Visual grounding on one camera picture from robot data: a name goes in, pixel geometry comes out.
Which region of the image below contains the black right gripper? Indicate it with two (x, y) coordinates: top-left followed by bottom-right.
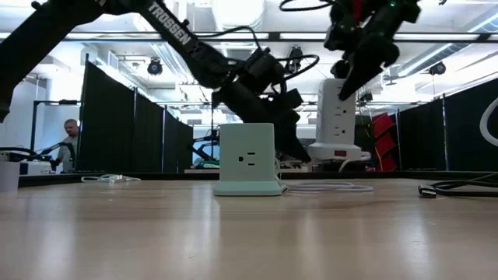
(324, 23), (402, 101)

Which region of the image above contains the thin white coiled cable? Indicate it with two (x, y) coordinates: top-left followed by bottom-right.
(80, 173), (142, 184)

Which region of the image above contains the black left wrist camera cable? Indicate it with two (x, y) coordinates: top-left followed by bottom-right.
(194, 25), (321, 85)

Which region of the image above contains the pale purple braided USB cable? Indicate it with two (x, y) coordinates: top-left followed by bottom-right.
(479, 96), (498, 148)

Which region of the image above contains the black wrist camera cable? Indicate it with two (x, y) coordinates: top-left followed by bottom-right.
(194, 25), (321, 85)
(279, 0), (335, 12)

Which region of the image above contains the black partition wall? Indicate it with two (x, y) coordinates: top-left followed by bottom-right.
(396, 77), (498, 173)
(75, 61), (195, 174)

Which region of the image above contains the black background rig frame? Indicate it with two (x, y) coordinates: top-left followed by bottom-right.
(30, 99), (82, 151)

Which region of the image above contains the person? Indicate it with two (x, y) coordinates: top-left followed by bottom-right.
(57, 118), (81, 174)

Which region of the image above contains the white plastic cup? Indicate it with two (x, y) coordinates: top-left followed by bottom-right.
(0, 161), (21, 194)

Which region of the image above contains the white equipment box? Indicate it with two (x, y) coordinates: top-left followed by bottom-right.
(19, 161), (54, 176)

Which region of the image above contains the black ceiling spotlight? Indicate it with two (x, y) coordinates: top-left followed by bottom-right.
(287, 46), (304, 75)
(428, 61), (447, 77)
(146, 58), (164, 77)

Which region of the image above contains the linear ceiling light strip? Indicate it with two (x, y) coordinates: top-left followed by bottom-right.
(0, 32), (498, 43)

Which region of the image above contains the white tower power strip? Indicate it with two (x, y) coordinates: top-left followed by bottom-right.
(307, 77), (374, 163)

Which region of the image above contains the black USB cable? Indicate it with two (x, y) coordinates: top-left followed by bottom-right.
(417, 173), (498, 200)

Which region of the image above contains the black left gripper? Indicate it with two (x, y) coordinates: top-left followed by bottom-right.
(212, 79), (312, 163)

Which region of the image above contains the white tower strip power cord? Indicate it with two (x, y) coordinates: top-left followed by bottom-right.
(337, 153), (373, 174)

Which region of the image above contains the red storage rack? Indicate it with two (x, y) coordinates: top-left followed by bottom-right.
(371, 111), (400, 173)

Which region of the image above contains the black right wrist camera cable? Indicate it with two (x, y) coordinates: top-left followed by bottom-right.
(279, 0), (335, 12)

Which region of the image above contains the white USB cable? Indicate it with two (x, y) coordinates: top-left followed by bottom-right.
(280, 180), (375, 195)

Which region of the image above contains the black aluminium table frame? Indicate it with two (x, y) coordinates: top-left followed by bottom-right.
(17, 170), (498, 188)

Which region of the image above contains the mint green cube power strip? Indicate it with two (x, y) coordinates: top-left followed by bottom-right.
(212, 122), (284, 197)

